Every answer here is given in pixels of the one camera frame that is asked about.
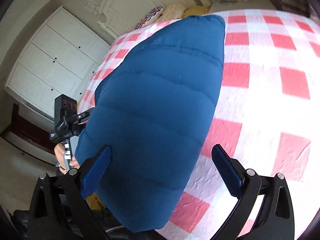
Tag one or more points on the yellow bedding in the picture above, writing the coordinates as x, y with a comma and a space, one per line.
95, 202

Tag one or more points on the pink checkered bed sheet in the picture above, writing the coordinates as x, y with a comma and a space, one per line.
266, 117

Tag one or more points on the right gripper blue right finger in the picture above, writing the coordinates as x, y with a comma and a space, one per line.
229, 169

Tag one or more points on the white wooden headboard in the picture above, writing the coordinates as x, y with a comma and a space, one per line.
145, 2

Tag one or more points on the blue quilted puffer jacket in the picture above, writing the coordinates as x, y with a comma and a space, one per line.
154, 111

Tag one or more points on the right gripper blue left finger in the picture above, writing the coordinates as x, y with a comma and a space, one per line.
92, 171

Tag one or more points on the colourful patterned pillow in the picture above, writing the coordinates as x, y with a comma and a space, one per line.
150, 18

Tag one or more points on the white bedside table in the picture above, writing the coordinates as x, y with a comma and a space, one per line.
226, 5

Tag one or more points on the yellow pillow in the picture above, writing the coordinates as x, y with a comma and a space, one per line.
196, 11

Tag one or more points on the wall paper notice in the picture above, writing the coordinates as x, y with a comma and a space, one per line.
92, 7

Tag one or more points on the cream textured pillow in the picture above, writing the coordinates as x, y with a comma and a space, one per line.
172, 12

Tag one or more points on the white wardrobe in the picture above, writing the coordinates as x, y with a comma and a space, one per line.
59, 58

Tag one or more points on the person's left hand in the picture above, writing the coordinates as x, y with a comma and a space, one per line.
59, 151

